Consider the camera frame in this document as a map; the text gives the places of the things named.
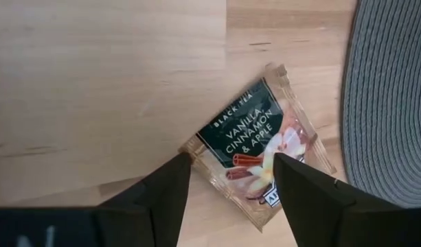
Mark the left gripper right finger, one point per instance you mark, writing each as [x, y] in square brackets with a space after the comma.
[333, 223]

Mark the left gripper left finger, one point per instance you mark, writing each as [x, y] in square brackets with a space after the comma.
[155, 212]

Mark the vanilla cinnamon apple tea packet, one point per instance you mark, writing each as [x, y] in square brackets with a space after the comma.
[237, 130]

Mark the grey round woven placemat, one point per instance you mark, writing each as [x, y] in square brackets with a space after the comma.
[388, 103]

